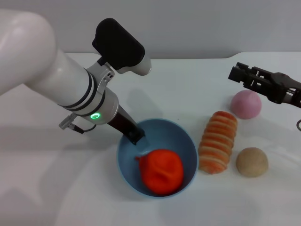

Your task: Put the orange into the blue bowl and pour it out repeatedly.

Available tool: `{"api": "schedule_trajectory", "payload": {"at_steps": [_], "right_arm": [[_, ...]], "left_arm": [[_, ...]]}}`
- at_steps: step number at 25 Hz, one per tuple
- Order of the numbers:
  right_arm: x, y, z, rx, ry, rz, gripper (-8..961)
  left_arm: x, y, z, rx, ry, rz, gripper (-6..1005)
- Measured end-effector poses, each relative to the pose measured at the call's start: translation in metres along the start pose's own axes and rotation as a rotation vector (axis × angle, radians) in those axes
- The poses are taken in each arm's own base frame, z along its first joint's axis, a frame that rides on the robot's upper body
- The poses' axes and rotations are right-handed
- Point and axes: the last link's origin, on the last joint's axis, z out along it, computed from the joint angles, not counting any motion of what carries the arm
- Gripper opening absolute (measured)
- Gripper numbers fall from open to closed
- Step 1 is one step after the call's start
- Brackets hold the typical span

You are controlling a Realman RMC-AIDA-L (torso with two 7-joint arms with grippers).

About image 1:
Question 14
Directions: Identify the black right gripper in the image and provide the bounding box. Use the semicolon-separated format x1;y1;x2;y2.
228;62;301;107

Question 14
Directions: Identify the pink round bun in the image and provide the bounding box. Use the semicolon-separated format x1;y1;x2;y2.
230;90;262;120

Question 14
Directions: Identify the orange fruit with stem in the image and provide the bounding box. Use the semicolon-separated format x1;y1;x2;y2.
135;149;184;195

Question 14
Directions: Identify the tan round bun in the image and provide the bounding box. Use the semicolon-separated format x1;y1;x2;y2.
236;147;269;178

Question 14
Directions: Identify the blue bowl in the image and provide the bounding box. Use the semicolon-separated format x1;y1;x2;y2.
117;118;198;199

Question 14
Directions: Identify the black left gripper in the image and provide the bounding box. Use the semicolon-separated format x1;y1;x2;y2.
107;105;145;146

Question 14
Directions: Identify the orange striped bread roll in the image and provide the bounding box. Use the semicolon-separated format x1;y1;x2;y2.
198;111;238;175

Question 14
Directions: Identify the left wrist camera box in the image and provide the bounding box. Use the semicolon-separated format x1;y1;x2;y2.
91;18;152;76

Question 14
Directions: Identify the left arm connector cable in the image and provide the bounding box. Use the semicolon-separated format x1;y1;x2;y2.
58;113;97;134

